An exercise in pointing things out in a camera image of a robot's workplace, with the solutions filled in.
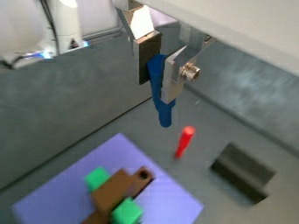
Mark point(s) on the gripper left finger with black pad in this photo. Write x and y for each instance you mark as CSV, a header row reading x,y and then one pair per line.
x,y
145,37

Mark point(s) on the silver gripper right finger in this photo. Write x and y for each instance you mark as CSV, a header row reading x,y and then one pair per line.
x,y
181,63

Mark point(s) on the blue peg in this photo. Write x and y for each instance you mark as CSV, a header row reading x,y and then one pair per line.
x,y
164,105

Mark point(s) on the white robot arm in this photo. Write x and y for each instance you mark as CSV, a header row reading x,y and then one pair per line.
x,y
50,23

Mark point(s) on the black fixture stand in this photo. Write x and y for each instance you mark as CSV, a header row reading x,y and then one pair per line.
x,y
245,172

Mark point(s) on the red peg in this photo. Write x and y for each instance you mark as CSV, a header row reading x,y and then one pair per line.
x,y
186,137

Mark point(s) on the brown L-shaped block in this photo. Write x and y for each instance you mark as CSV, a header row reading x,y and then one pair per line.
x,y
122,186

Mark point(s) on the left green block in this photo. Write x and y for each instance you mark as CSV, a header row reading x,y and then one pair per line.
x,y
97,178

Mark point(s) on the green block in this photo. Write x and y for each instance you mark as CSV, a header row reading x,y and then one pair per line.
x,y
128,213
97,178

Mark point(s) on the right green block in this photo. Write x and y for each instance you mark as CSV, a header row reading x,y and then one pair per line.
x,y
128,213

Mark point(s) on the purple base block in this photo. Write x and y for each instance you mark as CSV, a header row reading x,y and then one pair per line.
x,y
116,172

